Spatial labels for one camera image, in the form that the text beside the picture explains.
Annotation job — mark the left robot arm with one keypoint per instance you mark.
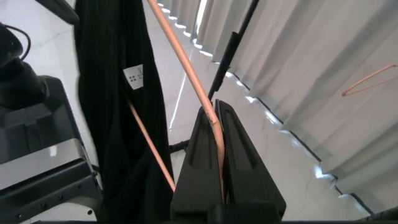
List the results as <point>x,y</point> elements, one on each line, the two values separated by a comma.
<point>18,84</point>

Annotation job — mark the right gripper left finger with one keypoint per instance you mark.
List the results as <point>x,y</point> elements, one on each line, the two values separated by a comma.
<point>196,180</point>

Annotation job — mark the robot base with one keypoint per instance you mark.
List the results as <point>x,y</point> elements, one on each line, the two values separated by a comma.
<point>40,165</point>

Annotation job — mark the pink clothes hanger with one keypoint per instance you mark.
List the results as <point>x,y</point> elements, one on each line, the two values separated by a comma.
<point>192,74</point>
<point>345,92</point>

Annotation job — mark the black clothes rack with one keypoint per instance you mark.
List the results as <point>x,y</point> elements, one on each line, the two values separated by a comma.
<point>228,49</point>

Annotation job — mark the black t-shirt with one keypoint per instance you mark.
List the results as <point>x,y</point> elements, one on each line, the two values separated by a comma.
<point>109,140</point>

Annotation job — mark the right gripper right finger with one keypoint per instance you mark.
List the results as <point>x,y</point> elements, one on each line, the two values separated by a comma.
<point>252,186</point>

